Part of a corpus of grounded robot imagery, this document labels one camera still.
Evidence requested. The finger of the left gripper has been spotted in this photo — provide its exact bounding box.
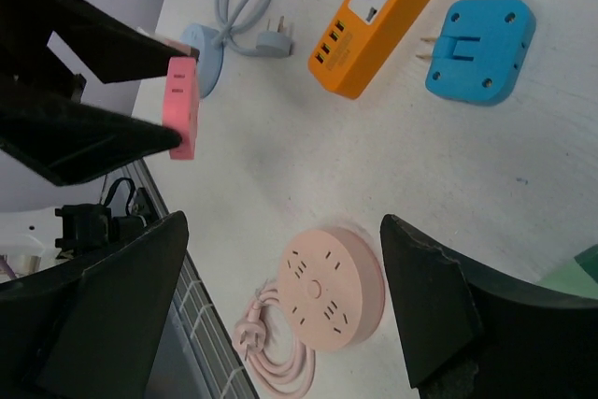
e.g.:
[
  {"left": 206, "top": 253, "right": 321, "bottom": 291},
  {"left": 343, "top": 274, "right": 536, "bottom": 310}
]
[
  {"left": 1, "top": 90, "right": 182, "bottom": 186},
  {"left": 1, "top": 0, "right": 189, "bottom": 84}
]

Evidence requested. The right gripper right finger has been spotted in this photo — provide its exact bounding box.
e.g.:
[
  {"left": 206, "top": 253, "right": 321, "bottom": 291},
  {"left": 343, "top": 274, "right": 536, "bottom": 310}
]
[{"left": 380, "top": 214, "right": 597, "bottom": 398}]

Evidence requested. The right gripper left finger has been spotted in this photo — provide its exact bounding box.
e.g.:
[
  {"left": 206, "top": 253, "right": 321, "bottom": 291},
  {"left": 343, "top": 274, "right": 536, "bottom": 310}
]
[{"left": 1, "top": 211, "right": 189, "bottom": 398}]

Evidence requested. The green charger plug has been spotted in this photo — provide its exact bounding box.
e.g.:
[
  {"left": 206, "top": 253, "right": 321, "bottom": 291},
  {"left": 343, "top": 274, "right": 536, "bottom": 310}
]
[{"left": 537, "top": 245, "right": 598, "bottom": 299}]

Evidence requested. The pink plug adapter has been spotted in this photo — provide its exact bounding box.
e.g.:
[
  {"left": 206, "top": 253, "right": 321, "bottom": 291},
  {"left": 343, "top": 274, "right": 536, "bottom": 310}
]
[{"left": 163, "top": 57, "right": 200, "bottom": 161}]

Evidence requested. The pink round power socket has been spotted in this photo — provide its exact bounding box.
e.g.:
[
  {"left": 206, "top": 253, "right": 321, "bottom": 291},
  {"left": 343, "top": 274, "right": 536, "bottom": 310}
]
[{"left": 277, "top": 227, "right": 385, "bottom": 352}]

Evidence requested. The brown pink charger plug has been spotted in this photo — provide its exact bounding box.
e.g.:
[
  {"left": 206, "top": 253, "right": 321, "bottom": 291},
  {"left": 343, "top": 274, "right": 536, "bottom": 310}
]
[{"left": 160, "top": 37, "right": 200, "bottom": 62}]

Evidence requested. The blue round power socket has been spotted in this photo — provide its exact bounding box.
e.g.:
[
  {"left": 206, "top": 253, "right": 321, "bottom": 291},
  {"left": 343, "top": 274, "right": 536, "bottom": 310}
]
[{"left": 181, "top": 23, "right": 224, "bottom": 99}]

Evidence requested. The blue plug adapter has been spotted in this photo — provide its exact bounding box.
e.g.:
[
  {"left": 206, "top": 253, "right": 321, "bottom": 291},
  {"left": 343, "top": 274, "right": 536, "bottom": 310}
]
[{"left": 425, "top": 0, "right": 536, "bottom": 107}]

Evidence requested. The orange power strip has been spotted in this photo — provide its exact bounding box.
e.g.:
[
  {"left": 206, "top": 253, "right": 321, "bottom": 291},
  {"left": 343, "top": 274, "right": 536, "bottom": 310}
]
[{"left": 308, "top": 0, "right": 430, "bottom": 99}]

